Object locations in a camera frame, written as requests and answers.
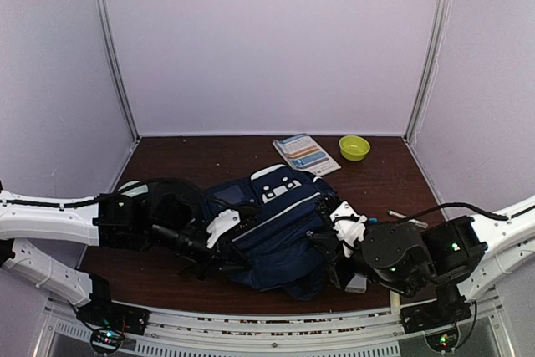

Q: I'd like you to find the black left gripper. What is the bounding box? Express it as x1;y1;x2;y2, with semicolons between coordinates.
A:
148;219;252;281

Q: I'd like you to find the navy blue student backpack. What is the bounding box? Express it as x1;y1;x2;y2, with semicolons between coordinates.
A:
202;164;337;301

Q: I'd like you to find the blue striped reader book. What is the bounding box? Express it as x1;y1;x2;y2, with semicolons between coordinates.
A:
273;134;341;176

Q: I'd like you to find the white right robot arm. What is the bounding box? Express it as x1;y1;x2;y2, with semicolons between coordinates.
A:
308;196;534;331

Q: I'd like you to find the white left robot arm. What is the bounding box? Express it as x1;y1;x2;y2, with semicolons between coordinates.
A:
1;178;261;328

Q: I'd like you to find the white charger box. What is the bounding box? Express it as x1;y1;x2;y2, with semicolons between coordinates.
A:
344;273;367;293

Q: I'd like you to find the lime green plastic bowl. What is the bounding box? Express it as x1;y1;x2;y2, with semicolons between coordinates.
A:
339;135;371;161

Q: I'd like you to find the grey marker pen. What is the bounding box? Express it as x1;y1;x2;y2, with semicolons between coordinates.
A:
387;210;429;229

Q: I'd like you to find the pale yellow highlighter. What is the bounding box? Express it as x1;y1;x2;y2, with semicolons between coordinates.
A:
390;291;401;315

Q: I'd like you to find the pale green ceramic bowl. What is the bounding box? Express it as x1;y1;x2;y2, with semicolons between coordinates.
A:
117;181;149;198

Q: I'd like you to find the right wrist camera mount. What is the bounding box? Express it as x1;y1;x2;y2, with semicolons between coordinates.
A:
329;201;368;258

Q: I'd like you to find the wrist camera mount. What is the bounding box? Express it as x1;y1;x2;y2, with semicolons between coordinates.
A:
206;209;240;249
329;201;368;258

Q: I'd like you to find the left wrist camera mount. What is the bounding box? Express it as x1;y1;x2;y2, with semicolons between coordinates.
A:
206;209;240;249

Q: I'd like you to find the right aluminium corner post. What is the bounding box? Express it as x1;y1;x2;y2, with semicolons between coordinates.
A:
404;0;451;145

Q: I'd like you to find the aluminium corner post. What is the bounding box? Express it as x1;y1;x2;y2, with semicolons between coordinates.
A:
94;0;140;143
404;0;451;145

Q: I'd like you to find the left aluminium corner post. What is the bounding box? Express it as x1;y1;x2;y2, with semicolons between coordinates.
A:
94;0;140;143

